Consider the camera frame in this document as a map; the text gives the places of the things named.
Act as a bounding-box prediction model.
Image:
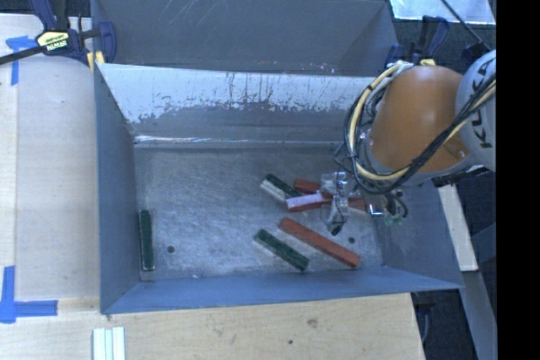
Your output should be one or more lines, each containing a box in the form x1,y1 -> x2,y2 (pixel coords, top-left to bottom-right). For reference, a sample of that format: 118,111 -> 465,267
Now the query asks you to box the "pale wood board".
14,54 -> 102,303

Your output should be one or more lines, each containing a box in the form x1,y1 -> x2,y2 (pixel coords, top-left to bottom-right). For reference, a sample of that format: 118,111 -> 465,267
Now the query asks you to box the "dark green flat block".
252,228 -> 311,273
138,209 -> 156,272
258,173 -> 303,204

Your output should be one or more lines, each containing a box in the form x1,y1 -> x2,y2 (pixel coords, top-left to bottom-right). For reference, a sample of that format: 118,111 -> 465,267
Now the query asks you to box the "grey metal bin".
89,0 -> 466,315

